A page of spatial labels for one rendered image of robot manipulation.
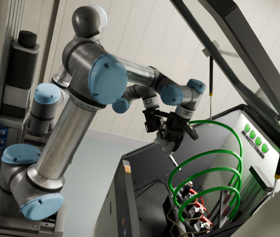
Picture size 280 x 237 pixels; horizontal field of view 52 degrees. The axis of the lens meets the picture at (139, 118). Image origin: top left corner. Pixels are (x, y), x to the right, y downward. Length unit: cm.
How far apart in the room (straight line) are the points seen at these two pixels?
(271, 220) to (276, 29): 269
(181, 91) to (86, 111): 41
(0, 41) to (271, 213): 101
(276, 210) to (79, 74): 74
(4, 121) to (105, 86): 56
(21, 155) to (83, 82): 36
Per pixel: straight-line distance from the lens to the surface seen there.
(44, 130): 146
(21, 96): 114
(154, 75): 108
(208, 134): 166
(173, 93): 102
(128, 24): 300
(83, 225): 251
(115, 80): 73
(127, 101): 128
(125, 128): 345
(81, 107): 76
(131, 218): 133
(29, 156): 98
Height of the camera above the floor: 188
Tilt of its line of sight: 26 degrees down
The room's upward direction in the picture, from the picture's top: 22 degrees clockwise
